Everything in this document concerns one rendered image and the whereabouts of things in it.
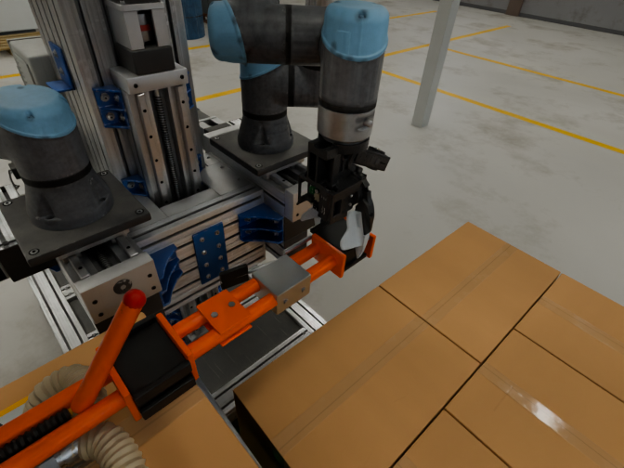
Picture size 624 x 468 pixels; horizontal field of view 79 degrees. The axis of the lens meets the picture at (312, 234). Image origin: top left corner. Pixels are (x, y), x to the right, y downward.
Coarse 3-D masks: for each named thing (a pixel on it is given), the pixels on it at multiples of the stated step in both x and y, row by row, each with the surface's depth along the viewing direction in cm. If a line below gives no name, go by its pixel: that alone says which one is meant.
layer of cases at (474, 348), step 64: (448, 256) 146; (512, 256) 148; (384, 320) 121; (448, 320) 122; (512, 320) 123; (576, 320) 125; (256, 384) 102; (320, 384) 103; (384, 384) 104; (448, 384) 105; (512, 384) 106; (576, 384) 107; (256, 448) 107; (320, 448) 90; (384, 448) 91; (448, 448) 92; (512, 448) 93; (576, 448) 93
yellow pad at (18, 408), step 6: (18, 402) 53; (24, 402) 53; (6, 408) 53; (12, 408) 53; (18, 408) 52; (0, 414) 52; (6, 414) 51; (12, 414) 51; (18, 414) 51; (0, 420) 51; (6, 420) 51; (0, 426) 48
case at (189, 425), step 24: (96, 336) 64; (72, 360) 60; (24, 384) 57; (0, 408) 54; (168, 408) 56; (192, 408) 56; (144, 432) 53; (168, 432) 53; (192, 432) 53; (216, 432) 53; (144, 456) 50; (168, 456) 51; (192, 456) 51; (216, 456) 51; (240, 456) 51
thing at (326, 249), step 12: (324, 228) 65; (336, 228) 66; (312, 240) 65; (324, 240) 63; (336, 240) 63; (372, 240) 65; (324, 252) 64; (336, 252) 61; (348, 252) 62; (348, 264) 65
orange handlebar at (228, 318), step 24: (336, 264) 62; (240, 288) 56; (216, 312) 51; (240, 312) 52; (264, 312) 54; (216, 336) 50; (72, 384) 43; (48, 408) 41; (96, 408) 41; (120, 408) 43; (0, 432) 39; (24, 432) 40; (72, 432) 40; (24, 456) 38; (48, 456) 39
